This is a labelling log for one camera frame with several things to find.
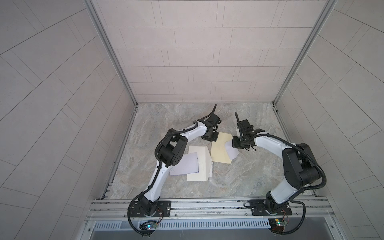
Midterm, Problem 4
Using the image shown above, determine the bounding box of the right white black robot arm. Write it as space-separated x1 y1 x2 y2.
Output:
232 120 327 215

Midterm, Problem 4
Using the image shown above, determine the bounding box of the aluminium mounting rail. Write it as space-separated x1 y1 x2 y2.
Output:
86 196 335 221

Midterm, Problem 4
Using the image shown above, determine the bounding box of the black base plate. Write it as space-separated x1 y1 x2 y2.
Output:
244 200 292 216
128 201 172 218

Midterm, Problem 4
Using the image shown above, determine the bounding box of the white paper sheet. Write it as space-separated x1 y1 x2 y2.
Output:
170 153 199 176

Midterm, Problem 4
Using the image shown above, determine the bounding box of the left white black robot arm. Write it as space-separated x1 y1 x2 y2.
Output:
137 113 222 216

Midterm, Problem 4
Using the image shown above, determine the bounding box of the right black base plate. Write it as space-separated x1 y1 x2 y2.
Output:
244 200 292 216

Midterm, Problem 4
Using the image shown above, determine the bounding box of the cream white envelope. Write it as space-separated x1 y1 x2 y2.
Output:
187 146 212 182

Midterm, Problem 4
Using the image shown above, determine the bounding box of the right circuit board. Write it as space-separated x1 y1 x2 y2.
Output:
268 219 288 233

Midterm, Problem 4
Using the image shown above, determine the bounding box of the white letter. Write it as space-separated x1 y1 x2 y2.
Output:
225 141 240 161

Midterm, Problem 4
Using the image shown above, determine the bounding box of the white ventilation grille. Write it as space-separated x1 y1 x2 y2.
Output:
94 219 271 231

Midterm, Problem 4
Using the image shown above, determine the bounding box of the circuit board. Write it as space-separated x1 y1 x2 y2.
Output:
268 219 288 233
140 221 158 231

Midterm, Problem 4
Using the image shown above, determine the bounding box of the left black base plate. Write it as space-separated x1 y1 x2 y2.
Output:
128 201 172 218

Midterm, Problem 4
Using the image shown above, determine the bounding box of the yellow manila envelope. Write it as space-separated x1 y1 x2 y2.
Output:
211 132 233 164

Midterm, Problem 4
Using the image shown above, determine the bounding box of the left black cable conduit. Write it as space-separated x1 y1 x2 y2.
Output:
126 103 218 236

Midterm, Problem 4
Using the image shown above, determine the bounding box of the left circuit board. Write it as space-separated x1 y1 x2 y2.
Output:
140 221 158 231

